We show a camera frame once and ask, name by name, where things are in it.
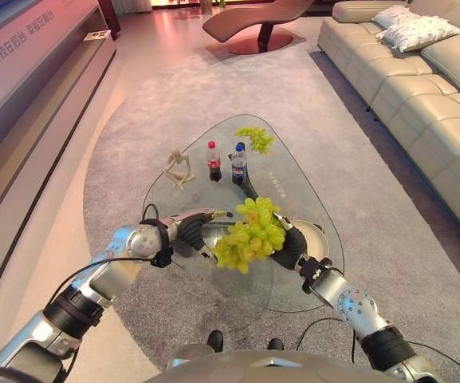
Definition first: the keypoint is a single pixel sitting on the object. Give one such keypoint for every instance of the dark left robot foot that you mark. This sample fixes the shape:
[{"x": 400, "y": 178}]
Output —
[{"x": 215, "y": 341}]

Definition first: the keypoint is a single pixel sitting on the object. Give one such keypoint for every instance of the beige leather sofa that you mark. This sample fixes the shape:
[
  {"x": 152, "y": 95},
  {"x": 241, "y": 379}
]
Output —
[{"x": 421, "y": 99}]

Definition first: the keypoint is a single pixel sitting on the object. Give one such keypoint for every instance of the black table leg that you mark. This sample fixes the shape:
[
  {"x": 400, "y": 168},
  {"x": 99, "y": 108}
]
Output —
[{"x": 249, "y": 188}]

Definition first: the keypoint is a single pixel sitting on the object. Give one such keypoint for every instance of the glass coffee table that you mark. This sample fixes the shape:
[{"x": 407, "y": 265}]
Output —
[{"x": 293, "y": 179}]

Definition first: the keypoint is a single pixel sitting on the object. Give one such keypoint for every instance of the beige seated figure sculpture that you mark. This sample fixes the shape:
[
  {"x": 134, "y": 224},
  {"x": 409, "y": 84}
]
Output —
[{"x": 178, "y": 169}]

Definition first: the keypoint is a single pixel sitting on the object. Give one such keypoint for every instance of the blue-capped cola bottle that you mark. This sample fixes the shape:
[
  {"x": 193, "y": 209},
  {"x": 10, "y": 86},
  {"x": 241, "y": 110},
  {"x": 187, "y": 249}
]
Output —
[{"x": 238, "y": 165}]

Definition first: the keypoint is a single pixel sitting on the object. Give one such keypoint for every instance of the silver robot torso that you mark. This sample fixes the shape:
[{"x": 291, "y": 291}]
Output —
[{"x": 273, "y": 369}]

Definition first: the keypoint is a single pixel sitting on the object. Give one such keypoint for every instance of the small green grape bunch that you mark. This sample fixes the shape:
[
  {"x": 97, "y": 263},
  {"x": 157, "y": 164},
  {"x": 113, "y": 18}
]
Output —
[{"x": 256, "y": 137}]

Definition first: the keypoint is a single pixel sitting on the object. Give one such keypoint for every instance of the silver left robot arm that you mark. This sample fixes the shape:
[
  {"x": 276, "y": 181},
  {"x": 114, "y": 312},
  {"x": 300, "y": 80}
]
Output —
[{"x": 134, "y": 243}]

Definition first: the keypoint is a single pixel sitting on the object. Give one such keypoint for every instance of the red-capped cola bottle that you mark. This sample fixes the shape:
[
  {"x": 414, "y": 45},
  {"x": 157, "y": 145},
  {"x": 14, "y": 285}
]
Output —
[{"x": 213, "y": 163}]

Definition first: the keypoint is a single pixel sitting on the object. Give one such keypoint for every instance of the large green grape bunch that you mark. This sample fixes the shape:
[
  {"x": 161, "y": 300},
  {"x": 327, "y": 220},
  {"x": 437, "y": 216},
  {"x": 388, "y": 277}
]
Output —
[{"x": 253, "y": 235}]

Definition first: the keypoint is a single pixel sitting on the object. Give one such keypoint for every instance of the booklet with printed cover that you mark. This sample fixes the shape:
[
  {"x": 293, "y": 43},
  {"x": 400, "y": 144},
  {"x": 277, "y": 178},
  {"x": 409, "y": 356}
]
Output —
[{"x": 96, "y": 35}]

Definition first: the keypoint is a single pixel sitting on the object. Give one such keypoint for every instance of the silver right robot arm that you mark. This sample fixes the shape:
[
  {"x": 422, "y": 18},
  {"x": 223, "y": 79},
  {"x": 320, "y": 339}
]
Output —
[{"x": 353, "y": 303}]

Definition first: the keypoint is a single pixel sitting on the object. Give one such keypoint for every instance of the brown lounge chair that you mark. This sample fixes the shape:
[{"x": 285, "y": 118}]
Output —
[{"x": 253, "y": 20}]

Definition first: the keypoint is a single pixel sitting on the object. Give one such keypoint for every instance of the white long media cabinet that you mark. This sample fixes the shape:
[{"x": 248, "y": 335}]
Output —
[{"x": 26, "y": 99}]

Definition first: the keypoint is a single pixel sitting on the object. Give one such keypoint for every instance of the dark robot foot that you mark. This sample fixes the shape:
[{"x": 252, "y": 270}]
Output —
[
  {"x": 215, "y": 341},
  {"x": 275, "y": 344}
]

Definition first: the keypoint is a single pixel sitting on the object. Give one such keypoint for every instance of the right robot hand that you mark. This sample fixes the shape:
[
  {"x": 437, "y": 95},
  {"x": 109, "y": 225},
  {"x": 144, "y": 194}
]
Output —
[{"x": 294, "y": 248}]

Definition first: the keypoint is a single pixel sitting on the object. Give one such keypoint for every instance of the dark right robot foot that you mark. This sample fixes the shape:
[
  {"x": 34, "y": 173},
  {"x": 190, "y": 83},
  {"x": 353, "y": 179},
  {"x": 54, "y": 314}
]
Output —
[{"x": 275, "y": 344}]

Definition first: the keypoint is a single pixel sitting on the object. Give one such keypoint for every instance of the grey carpet rug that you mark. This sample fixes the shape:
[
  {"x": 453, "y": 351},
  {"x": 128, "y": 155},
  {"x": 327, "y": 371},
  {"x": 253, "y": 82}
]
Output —
[{"x": 293, "y": 88}]

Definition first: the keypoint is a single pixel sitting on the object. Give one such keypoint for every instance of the round silver plate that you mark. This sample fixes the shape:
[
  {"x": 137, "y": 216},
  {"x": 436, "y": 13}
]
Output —
[{"x": 315, "y": 239}]

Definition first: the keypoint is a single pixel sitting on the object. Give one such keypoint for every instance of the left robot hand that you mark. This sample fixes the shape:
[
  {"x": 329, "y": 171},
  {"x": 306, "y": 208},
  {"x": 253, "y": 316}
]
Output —
[{"x": 190, "y": 231}]

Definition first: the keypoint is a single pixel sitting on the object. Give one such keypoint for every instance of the large white patterned pillow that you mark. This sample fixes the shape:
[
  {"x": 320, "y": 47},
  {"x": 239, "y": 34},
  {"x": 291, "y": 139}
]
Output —
[{"x": 421, "y": 32}]

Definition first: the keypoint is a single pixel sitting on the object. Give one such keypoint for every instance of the small white patterned pillow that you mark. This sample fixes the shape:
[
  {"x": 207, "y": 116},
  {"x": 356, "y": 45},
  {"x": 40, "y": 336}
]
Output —
[{"x": 395, "y": 16}]

